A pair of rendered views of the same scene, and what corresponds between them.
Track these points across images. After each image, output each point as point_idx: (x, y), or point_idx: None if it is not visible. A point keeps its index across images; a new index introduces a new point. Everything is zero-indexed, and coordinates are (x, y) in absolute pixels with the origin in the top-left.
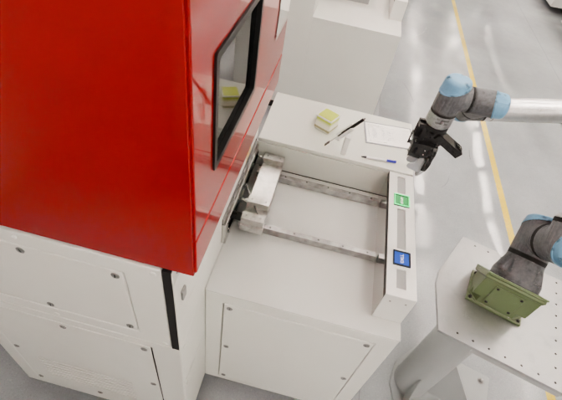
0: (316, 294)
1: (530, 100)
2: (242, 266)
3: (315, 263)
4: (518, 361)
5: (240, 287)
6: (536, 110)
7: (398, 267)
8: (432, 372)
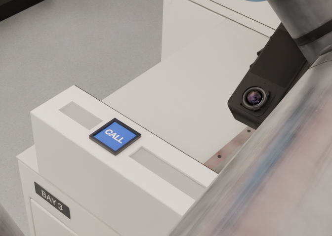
0: (156, 103)
1: (298, 141)
2: (245, 53)
3: (210, 125)
4: None
5: (212, 42)
6: (232, 159)
7: (103, 124)
8: None
